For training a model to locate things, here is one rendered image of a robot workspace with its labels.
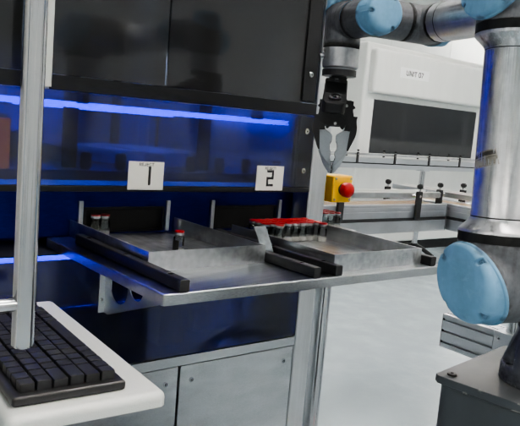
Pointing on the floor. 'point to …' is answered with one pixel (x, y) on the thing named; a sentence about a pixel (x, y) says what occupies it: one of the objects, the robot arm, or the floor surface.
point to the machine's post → (312, 208)
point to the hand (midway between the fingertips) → (331, 166)
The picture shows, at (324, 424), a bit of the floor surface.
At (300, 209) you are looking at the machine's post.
